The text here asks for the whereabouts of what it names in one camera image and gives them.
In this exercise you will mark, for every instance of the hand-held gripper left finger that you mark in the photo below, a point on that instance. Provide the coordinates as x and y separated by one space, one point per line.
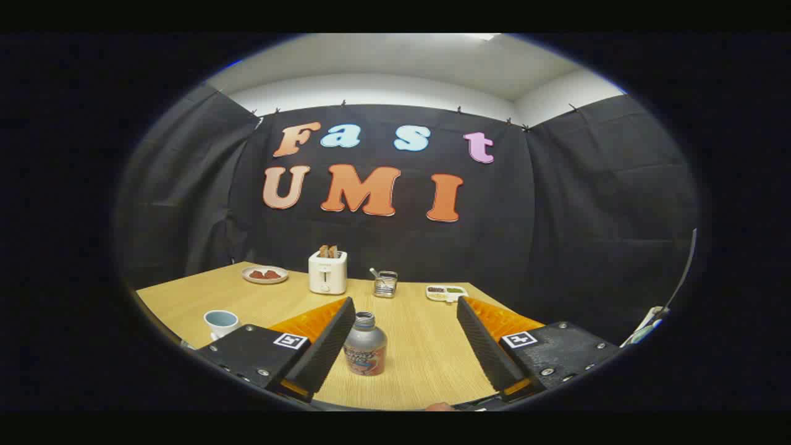
327 346

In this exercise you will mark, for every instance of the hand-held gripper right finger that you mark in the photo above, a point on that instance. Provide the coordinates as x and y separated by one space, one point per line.
485 346

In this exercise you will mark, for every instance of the silver juice bottle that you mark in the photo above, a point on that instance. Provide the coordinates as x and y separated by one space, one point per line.
364 346

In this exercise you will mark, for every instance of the white cup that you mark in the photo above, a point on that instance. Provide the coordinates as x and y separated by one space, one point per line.
221 322

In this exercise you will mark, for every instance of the wooden table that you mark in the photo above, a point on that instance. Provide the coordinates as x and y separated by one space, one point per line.
420 346

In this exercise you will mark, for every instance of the white divided dish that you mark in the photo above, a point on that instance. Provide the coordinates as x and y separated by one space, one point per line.
446 293

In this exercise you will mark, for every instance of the white toaster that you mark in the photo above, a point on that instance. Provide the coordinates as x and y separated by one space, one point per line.
327 275

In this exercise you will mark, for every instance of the round beige plate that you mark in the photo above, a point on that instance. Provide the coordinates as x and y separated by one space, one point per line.
247 276

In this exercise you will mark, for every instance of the black backdrop cloth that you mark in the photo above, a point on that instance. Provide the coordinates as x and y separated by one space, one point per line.
556 216

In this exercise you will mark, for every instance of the white teal object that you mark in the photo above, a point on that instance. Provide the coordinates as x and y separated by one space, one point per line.
646 326

